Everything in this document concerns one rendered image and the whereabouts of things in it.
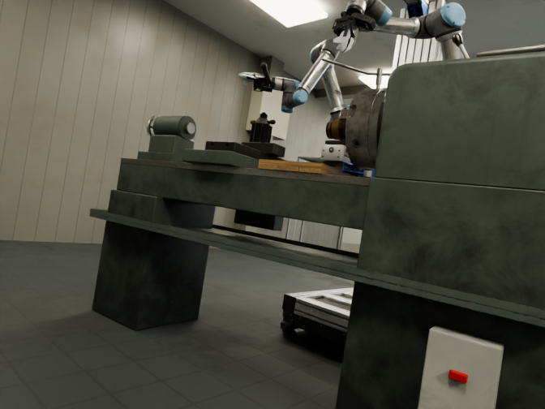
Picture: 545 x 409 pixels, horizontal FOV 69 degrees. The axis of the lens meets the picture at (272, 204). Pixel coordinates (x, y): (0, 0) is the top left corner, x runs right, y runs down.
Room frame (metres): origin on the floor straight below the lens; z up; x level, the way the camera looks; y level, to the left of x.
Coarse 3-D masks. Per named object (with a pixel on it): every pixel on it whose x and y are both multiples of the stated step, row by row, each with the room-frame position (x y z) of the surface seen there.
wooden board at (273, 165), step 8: (264, 160) 1.63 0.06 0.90; (272, 160) 1.61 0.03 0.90; (264, 168) 1.63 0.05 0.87; (272, 168) 1.61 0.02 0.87; (280, 168) 1.59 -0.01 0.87; (288, 168) 1.56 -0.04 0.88; (296, 168) 1.54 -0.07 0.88; (304, 168) 1.52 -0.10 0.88; (312, 168) 1.50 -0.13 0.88; (320, 168) 1.48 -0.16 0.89; (328, 168) 1.53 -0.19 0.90; (352, 176) 1.71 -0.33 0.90
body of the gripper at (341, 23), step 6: (354, 6) 1.56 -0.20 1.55; (342, 12) 1.60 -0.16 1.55; (348, 12) 1.59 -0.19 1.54; (360, 12) 1.57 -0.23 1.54; (342, 18) 1.56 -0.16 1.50; (348, 18) 1.54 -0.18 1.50; (336, 24) 1.58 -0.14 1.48; (342, 24) 1.55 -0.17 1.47; (354, 24) 1.55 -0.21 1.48; (336, 30) 1.56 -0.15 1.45; (342, 30) 1.56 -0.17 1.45; (354, 30) 1.55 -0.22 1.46; (354, 36) 1.56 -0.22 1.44
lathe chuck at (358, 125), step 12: (360, 96) 1.47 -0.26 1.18; (372, 96) 1.44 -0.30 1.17; (360, 108) 1.44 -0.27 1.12; (348, 120) 1.46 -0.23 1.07; (360, 120) 1.43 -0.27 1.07; (348, 132) 1.46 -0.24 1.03; (360, 132) 1.44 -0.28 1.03; (348, 144) 1.48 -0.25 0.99; (360, 156) 1.49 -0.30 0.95; (360, 168) 1.59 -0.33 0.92; (372, 168) 1.54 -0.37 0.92
